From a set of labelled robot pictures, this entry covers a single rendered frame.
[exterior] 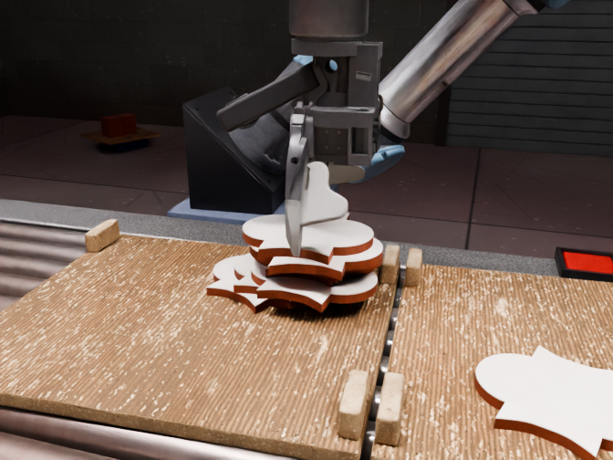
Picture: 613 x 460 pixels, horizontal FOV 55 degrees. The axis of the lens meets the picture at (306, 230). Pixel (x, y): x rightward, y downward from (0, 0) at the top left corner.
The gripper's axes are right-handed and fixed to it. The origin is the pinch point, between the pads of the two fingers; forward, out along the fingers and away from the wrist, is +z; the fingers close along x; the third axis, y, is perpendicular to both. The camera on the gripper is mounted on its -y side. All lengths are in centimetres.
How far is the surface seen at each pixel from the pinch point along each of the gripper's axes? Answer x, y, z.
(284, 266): -6.7, -0.7, 1.5
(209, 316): -7.3, -8.9, 7.9
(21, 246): 7.9, -44.0, 9.9
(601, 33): 459, 125, 5
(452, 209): 299, 24, 101
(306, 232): -0.9, 0.3, -0.1
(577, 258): 19.0, 32.5, 8.5
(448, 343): -6.9, 16.0, 7.8
